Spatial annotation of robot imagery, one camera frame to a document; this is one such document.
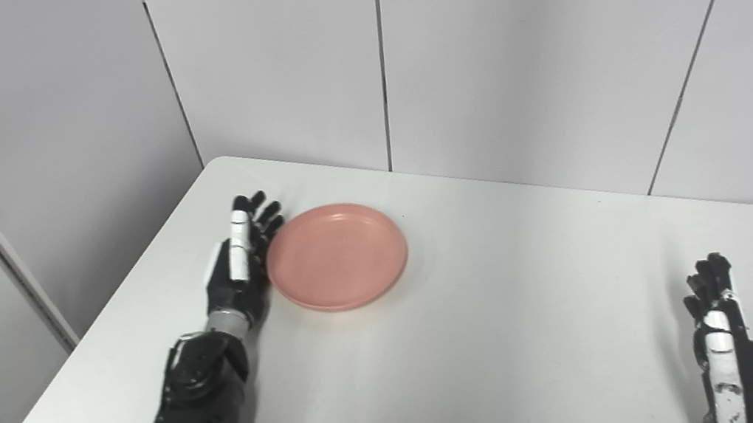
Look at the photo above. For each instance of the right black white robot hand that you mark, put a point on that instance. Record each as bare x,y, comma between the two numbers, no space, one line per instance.
739,366

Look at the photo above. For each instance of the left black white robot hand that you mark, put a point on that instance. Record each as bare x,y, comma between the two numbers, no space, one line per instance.
237,277

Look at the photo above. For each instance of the pink round plate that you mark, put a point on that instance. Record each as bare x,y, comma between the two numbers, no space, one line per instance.
337,256

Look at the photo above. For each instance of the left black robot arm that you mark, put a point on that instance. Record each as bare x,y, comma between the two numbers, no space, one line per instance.
195,418

